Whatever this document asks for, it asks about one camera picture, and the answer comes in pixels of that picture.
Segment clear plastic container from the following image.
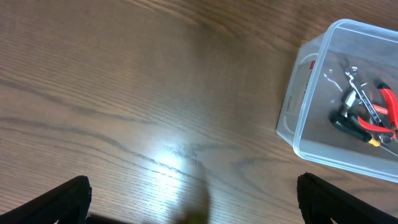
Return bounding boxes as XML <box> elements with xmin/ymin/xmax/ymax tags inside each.
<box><xmin>277</xmin><ymin>19</ymin><xmax>397</xmax><ymax>182</ymax></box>

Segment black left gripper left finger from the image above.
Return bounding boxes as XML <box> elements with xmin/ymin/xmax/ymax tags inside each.
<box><xmin>1</xmin><ymin>175</ymin><xmax>92</xmax><ymax>224</ymax></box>

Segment red black pliers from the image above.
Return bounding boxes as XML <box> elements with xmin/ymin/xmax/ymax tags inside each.
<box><xmin>350</xmin><ymin>83</ymin><xmax>397</xmax><ymax>133</ymax></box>

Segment silver combination wrench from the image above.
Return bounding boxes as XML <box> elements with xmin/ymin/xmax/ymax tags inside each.
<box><xmin>345</xmin><ymin>67</ymin><xmax>396</xmax><ymax>145</ymax></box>

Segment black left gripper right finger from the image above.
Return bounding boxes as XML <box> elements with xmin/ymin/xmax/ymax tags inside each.
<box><xmin>297</xmin><ymin>172</ymin><xmax>397</xmax><ymax>224</ymax></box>

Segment black yellow screwdriver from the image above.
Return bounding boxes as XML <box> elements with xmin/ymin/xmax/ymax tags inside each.
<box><xmin>330</xmin><ymin>111</ymin><xmax>397</xmax><ymax>156</ymax></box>

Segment claw hammer black orange handle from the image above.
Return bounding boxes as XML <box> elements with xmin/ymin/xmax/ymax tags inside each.
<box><xmin>330</xmin><ymin>90</ymin><xmax>388</xmax><ymax>119</ymax></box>

